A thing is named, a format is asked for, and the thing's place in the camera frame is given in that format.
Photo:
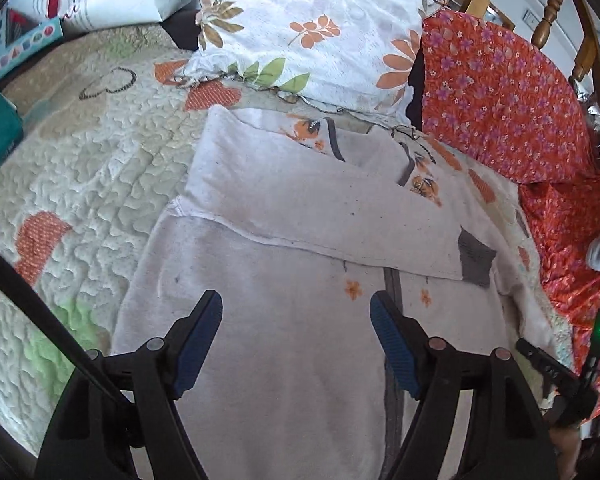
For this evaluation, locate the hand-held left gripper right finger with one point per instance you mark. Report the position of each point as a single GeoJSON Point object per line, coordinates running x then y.
{"type": "Point", "coordinates": [397, 345]}

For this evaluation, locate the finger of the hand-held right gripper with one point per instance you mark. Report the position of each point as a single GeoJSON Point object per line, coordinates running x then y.
{"type": "Point", "coordinates": [547, 362]}

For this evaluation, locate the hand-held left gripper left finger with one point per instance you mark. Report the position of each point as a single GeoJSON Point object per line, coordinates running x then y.
{"type": "Point", "coordinates": [196, 345]}

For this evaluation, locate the white sweater with grey trim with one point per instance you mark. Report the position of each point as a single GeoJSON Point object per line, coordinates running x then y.
{"type": "Point", "coordinates": [290, 260]}

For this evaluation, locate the quilted bedspread with orange hearts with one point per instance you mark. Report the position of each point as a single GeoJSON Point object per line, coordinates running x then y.
{"type": "Point", "coordinates": [105, 160]}

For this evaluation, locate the orange floral cloth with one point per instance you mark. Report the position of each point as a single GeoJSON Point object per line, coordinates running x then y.
{"type": "Point", "coordinates": [500, 100]}

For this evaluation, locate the white floral pillow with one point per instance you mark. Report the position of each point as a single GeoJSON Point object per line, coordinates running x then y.
{"type": "Point", "coordinates": [320, 15]}

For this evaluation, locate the pastel box with coloured shapes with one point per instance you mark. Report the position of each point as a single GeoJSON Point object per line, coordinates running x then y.
{"type": "Point", "coordinates": [25, 45]}

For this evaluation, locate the white wall socket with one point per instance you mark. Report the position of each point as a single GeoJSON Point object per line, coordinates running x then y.
{"type": "Point", "coordinates": [530, 17]}

